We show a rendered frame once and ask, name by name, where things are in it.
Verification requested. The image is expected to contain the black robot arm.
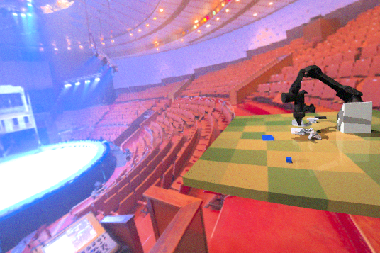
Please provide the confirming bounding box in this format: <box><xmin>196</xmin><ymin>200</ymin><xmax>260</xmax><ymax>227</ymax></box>
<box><xmin>281</xmin><ymin>65</ymin><xmax>363</xmax><ymax>113</ymax></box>

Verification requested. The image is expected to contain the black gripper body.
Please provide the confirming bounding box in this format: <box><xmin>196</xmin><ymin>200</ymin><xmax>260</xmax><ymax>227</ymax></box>
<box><xmin>293</xmin><ymin>101</ymin><xmax>305</xmax><ymax>117</ymax></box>

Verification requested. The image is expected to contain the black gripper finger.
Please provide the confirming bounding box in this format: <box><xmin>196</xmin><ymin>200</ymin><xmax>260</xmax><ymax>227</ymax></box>
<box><xmin>295</xmin><ymin>117</ymin><xmax>303</xmax><ymax>126</ymax></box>

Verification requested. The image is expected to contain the blue flat rectangular plate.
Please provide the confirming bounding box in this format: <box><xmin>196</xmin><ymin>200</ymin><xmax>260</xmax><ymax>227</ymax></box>
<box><xmin>262</xmin><ymin>135</ymin><xmax>274</xmax><ymax>141</ymax></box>

